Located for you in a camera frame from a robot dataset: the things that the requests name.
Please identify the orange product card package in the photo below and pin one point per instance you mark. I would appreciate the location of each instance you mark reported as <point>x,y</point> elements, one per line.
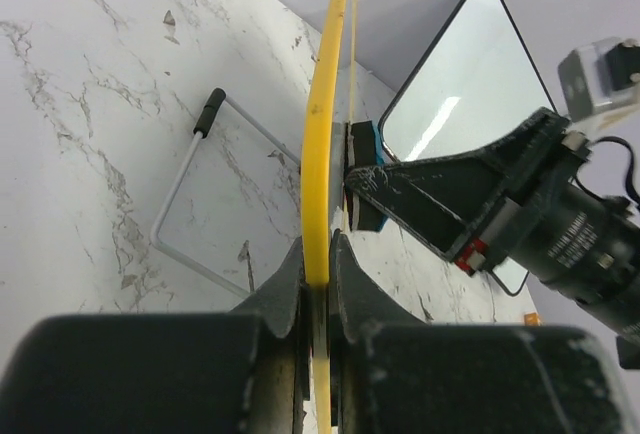
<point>532,319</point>

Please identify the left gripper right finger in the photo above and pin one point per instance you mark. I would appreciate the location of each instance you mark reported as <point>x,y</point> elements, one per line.
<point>399,374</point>

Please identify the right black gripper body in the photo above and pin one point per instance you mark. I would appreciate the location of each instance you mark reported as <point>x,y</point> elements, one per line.
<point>562,153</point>

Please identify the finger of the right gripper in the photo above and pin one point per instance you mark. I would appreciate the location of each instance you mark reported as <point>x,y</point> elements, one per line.
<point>447,202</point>

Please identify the black framed large whiteboard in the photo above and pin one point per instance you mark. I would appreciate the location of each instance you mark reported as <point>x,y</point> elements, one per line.
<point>475,83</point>

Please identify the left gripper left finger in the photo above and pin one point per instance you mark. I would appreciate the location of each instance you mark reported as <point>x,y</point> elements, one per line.
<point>242,371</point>

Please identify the yellow framed small whiteboard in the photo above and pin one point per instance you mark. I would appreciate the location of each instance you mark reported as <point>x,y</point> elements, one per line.
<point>315,199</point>

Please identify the grey wire whiteboard stand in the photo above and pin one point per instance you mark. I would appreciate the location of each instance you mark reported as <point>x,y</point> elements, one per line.
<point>234,203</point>

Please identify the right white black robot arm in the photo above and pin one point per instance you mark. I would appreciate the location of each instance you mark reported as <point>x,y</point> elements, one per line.
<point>587,249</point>

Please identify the blue black whiteboard eraser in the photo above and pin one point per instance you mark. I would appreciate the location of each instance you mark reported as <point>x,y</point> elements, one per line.
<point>363,155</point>

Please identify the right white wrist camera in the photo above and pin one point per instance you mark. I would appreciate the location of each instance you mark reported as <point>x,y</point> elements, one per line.
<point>601,80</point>

